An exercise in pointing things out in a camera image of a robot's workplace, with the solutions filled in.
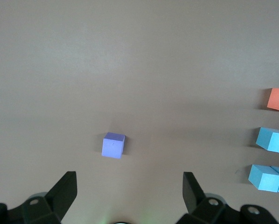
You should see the steel blue foam cube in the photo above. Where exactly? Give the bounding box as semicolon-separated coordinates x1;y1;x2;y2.
248;164;279;193

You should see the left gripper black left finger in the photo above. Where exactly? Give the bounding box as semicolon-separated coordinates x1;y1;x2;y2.
7;171;78;224

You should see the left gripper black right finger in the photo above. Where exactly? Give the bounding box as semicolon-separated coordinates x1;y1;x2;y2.
176;172;239;224

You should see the purple foam cube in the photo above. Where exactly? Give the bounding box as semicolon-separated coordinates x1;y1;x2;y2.
102;132;126;160

